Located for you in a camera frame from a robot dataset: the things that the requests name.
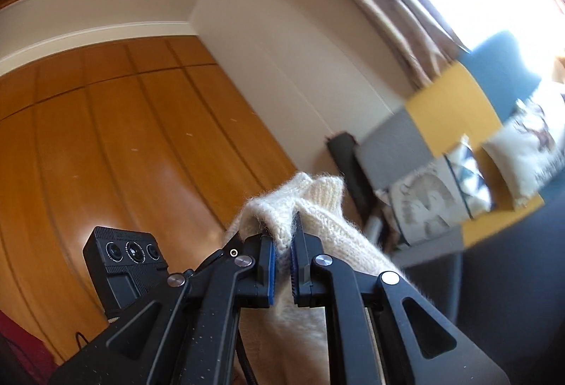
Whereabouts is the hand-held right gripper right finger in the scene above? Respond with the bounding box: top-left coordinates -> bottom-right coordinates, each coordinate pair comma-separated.
289,212 -> 513,385

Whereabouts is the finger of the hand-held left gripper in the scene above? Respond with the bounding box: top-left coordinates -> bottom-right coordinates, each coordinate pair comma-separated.
190,234 -> 244,276

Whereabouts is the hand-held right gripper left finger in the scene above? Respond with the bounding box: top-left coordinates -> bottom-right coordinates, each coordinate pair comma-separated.
46,230 -> 277,385

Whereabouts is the cream knit sweater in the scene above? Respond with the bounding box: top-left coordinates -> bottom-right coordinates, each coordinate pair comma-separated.
223,172 -> 427,385

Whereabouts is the dark red cloth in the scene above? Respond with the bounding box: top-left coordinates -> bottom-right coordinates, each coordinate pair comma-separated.
0,310 -> 56,385

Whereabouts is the wooden wardrobe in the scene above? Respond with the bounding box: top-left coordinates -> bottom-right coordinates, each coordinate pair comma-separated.
0,36 -> 301,368

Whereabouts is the tiger print pillow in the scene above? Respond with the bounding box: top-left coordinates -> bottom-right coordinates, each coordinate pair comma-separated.
375,138 -> 493,247

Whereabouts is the grey yellow blue sofa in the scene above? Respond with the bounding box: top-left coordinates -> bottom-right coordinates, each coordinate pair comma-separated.
355,32 -> 565,266

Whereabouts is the deer print pillow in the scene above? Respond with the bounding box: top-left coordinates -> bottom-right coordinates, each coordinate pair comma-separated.
481,96 -> 565,209

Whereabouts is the beige printed curtain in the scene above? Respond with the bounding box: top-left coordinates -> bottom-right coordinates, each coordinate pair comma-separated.
225,0 -> 473,90

